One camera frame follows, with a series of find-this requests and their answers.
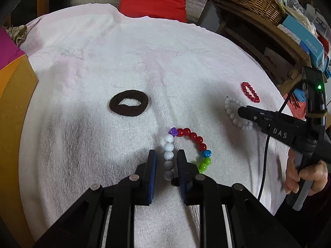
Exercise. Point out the orange cardboard box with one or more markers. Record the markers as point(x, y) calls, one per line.
point(15, 108)

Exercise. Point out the white tablecloth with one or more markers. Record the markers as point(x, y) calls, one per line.
point(103, 56)

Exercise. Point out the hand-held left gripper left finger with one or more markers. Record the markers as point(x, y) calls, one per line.
point(152, 175)

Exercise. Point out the cream knitted cloth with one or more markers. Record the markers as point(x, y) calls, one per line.
point(303, 18)

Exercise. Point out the teal cardboard box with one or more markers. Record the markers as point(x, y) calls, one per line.
point(305, 36)

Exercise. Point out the stack of folded cloths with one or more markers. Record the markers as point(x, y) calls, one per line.
point(300, 111)

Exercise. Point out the magenta pillow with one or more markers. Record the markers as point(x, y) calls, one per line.
point(7, 49)

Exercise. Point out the dark printed shopping bag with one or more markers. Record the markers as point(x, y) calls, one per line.
point(320, 22)

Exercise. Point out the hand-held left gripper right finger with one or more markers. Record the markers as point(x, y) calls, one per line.
point(182, 175)

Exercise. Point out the wicker basket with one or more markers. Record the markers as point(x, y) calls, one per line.
point(258, 0)

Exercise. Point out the red cushion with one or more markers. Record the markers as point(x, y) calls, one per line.
point(155, 0)

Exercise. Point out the person's right hand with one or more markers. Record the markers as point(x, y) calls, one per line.
point(316, 175)

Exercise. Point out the wooden bench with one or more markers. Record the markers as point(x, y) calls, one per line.
point(258, 31)

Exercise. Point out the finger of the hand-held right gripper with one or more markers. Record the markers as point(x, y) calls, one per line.
point(249, 113)

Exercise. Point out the beige crumpled cloth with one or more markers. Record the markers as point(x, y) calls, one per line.
point(18, 33)

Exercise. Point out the white patterned box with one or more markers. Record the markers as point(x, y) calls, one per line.
point(289, 33)

